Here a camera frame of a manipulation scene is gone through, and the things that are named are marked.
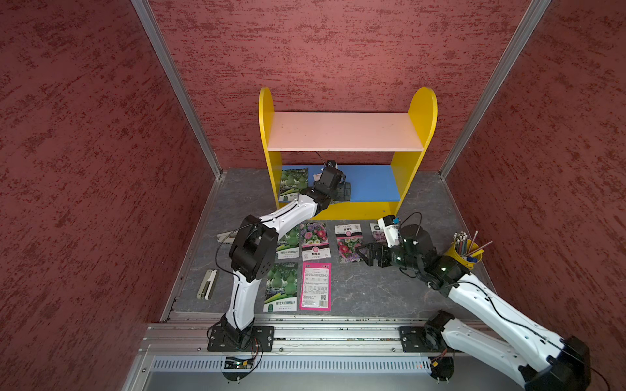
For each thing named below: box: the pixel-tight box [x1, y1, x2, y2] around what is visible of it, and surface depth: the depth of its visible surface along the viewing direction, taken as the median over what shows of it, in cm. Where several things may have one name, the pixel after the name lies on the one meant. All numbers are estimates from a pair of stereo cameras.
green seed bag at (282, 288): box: [263, 261, 300, 313], surface depth 85 cm
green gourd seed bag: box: [275, 224, 302, 260], surface depth 97 cm
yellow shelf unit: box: [258, 87, 438, 220], surface depth 81 cm
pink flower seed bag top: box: [334, 223, 364, 264], surface depth 99 cm
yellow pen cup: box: [445, 238, 485, 270], surface depth 83 cm
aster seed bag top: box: [299, 222, 332, 262], surface depth 97 cm
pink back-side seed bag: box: [299, 261, 333, 312], surface depth 87 cm
